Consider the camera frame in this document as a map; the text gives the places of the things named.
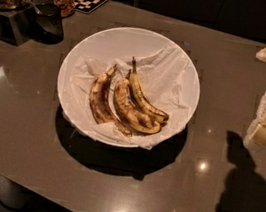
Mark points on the yellow spotted banana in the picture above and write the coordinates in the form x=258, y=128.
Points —
x=141, y=100

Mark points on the middle brown spotted banana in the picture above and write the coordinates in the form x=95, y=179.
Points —
x=129, y=113

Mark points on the brown spotted banana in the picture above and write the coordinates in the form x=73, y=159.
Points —
x=98, y=100
x=129, y=113

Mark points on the white bowl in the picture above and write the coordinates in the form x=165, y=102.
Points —
x=116, y=44

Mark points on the left brown spotted banana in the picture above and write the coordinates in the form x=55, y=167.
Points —
x=98, y=100

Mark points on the white paper towel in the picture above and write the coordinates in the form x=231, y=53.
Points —
x=164, y=79

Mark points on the black white marker tag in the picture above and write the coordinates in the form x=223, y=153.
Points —
x=88, y=6

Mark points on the dark stand block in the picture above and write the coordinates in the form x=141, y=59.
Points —
x=14, y=26

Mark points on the black scoop with handle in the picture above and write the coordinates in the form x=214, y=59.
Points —
x=45, y=23

